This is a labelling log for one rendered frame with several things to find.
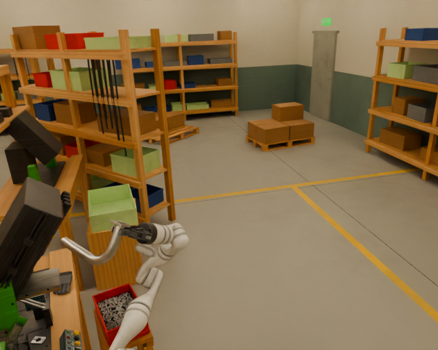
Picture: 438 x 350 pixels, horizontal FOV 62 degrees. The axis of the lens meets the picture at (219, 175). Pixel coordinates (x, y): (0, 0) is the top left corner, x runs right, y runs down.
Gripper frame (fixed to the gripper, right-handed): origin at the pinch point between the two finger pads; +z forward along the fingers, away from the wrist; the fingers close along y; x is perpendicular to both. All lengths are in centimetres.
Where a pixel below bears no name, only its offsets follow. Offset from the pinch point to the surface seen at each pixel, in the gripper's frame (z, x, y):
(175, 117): -561, -180, -472
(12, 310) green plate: -17, 53, -65
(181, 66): -610, -326, -544
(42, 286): -33, 45, -70
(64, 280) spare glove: -63, 52, -92
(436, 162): -532, -161, 65
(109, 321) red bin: -60, 57, -47
